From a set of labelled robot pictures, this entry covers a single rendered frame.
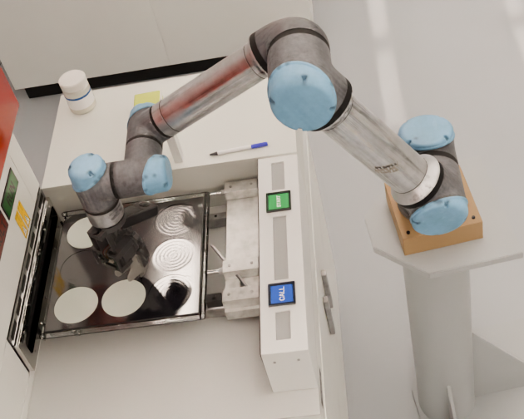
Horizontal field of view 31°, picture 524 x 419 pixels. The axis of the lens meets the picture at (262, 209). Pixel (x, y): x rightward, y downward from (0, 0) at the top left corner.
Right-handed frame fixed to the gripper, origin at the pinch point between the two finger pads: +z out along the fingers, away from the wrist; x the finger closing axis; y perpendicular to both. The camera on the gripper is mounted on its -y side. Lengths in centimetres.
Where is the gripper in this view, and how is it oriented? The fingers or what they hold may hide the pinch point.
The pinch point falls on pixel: (140, 269)
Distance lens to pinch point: 209.0
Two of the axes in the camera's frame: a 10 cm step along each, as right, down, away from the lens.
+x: 8.3, 2.8, -4.8
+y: -5.2, 6.9, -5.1
